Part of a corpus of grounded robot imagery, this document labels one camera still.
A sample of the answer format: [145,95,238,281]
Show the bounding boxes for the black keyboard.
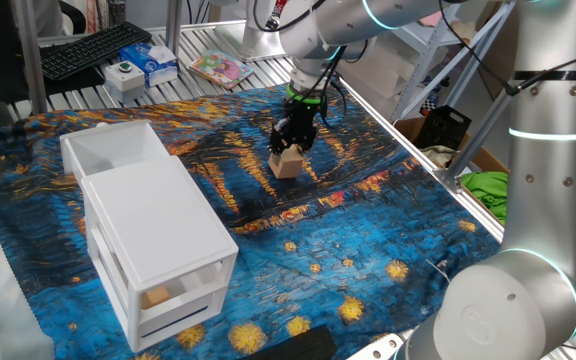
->
[39,20,154,83]

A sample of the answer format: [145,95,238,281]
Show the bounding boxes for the colourful children's book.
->
[188,48,255,91]

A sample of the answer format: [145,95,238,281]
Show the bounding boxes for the black plastic crate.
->
[413,104,473,151]

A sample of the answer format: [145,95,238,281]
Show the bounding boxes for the large wooden cube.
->
[267,144,305,180]

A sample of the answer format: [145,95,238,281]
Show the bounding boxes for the black white checkerboard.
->
[419,89,443,115]

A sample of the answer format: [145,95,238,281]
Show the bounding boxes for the small white scrap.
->
[425,257,452,284]

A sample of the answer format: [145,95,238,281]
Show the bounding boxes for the white drawer cabinet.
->
[80,155,240,354]

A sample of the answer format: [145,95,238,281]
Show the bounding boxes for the grey metal shelf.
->
[392,0,517,124]

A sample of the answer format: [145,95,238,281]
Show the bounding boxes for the small wooden block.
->
[140,285,172,310]

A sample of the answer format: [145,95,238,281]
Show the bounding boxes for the white closed drawer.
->
[137,287,218,340]

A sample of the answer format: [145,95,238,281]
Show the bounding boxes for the perforated robot mounting plate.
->
[347,332,419,360]

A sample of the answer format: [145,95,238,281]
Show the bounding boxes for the brown cardboard box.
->
[393,115,512,201]

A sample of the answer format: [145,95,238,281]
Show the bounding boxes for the blue tissue pack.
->
[118,42,179,87]

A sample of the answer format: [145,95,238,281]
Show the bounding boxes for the white drawer with knob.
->
[59,119,172,184]

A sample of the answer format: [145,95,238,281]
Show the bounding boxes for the olive cloth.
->
[420,144,462,169]

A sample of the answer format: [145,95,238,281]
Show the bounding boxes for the black foam block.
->
[240,324,339,360]

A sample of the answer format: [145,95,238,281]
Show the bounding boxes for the starry night painting cloth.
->
[0,82,504,360]

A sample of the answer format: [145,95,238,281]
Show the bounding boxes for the green gripper mounting ring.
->
[286,83,329,106]

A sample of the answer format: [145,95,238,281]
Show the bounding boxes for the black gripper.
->
[267,101,327,157]

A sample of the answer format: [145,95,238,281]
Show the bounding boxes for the green cloth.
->
[460,170,576,261]

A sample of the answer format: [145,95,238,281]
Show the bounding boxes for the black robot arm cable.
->
[252,0,349,129]

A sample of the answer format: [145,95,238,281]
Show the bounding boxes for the aluminium frame post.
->
[440,2,519,194]
[165,0,184,51]
[11,0,49,115]

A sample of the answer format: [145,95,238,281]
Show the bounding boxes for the white foam boxes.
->
[340,39,437,119]

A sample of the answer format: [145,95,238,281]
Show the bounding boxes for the aluminium frame rail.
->
[340,79,507,244]

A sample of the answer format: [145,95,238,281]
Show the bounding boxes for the white box green button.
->
[103,59,147,104]

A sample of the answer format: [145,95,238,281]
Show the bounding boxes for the white stand base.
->
[212,0,294,64]

